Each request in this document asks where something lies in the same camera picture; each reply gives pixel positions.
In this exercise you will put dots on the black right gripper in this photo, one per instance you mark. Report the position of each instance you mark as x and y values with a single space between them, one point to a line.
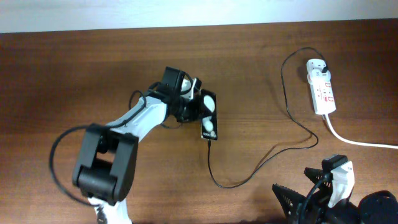
318 201

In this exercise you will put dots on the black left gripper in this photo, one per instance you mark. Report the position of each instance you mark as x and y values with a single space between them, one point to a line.
196 108

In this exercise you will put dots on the black smartphone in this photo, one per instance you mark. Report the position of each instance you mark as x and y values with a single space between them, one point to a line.
208 109

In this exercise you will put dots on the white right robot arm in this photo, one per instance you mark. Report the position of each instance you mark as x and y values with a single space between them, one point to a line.
376 208

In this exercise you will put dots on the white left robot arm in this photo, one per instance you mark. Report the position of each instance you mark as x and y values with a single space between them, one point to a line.
105 168

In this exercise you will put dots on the white usb charger adapter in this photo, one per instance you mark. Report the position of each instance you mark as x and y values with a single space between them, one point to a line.
317 71

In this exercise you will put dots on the white power strip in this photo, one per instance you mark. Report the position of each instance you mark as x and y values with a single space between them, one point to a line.
323 98

